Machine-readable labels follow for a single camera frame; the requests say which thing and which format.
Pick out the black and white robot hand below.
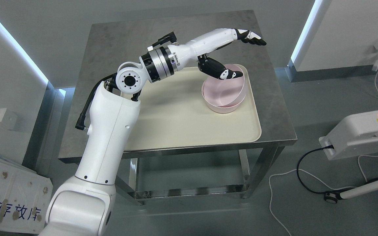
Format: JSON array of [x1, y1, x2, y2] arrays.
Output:
[[168, 28, 267, 80]]

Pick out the pink bowl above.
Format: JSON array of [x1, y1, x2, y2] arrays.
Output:
[[201, 82, 247, 114], [201, 64, 247, 107]]

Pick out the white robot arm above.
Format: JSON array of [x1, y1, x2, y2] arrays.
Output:
[[40, 32, 178, 236]]

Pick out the cream plastic tray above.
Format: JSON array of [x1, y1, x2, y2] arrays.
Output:
[[125, 67, 262, 151]]

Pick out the stainless steel table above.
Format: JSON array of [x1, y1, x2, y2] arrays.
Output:
[[65, 10, 297, 199]]

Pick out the white device with warning label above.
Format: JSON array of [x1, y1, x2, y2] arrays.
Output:
[[319, 110, 378, 160]]

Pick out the white stand leg with caster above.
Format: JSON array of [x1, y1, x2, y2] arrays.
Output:
[[324, 180, 378, 204]]

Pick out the white sign board blue letters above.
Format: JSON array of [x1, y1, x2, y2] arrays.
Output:
[[0, 156, 53, 234]]

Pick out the black power cable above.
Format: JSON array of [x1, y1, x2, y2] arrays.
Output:
[[296, 146, 378, 194]]

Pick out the white floor cable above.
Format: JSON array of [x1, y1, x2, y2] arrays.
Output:
[[268, 153, 378, 236]]

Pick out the white wall socket box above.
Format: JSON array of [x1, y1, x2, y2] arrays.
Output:
[[0, 108, 18, 130]]

